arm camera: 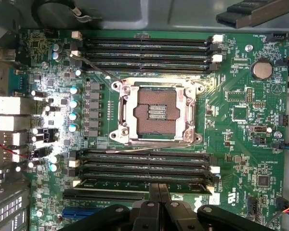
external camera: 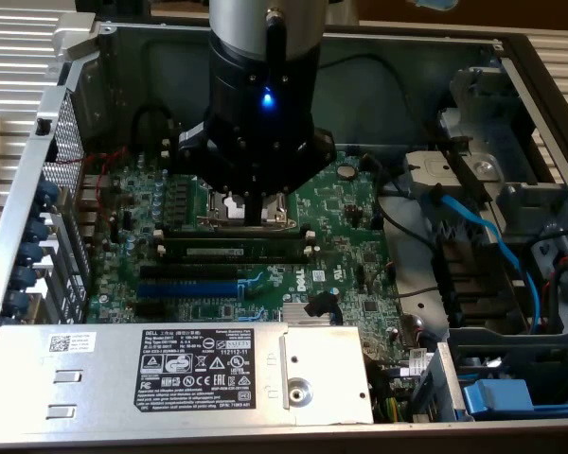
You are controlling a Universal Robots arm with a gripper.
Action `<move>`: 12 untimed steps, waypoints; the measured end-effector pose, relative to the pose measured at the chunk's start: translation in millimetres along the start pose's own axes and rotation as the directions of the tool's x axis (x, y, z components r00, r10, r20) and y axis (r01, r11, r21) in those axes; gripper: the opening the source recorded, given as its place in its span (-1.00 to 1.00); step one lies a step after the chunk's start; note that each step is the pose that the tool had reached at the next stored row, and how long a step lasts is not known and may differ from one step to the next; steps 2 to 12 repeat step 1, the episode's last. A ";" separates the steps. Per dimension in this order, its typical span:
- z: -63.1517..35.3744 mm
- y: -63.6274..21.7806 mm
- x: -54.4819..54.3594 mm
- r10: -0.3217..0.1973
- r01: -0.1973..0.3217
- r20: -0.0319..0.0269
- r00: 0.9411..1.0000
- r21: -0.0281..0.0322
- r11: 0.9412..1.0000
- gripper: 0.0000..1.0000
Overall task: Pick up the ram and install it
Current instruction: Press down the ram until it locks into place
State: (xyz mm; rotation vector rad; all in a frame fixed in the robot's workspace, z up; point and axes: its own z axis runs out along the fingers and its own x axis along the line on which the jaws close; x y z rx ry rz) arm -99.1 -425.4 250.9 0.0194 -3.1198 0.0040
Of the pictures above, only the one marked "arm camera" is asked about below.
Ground RAM slot black latches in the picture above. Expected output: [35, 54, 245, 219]
[69, 149, 217, 165]
[67, 167, 220, 184]
[71, 42, 220, 54]
[71, 60, 219, 75]

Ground RAM slot white latches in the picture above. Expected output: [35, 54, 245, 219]
[71, 30, 224, 46]
[72, 179, 214, 195]
[71, 50, 223, 64]
[68, 159, 221, 174]

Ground long black expansion slot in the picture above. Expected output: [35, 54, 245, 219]
[63, 188, 145, 201]

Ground blue expansion slot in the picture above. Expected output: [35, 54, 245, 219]
[61, 206, 107, 218]

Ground green motherboard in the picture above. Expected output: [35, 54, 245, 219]
[14, 28, 289, 231]

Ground silver CPU socket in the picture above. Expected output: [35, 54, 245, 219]
[109, 77, 204, 146]

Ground silver rear port block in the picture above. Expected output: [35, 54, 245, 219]
[1, 131, 29, 148]
[0, 95, 38, 116]
[0, 115, 31, 132]

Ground silver coin battery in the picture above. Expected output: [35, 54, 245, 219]
[251, 59, 273, 81]

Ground thin red wire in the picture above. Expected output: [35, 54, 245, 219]
[0, 117, 28, 158]

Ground black looped cable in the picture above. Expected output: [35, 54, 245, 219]
[31, 0, 103, 27]

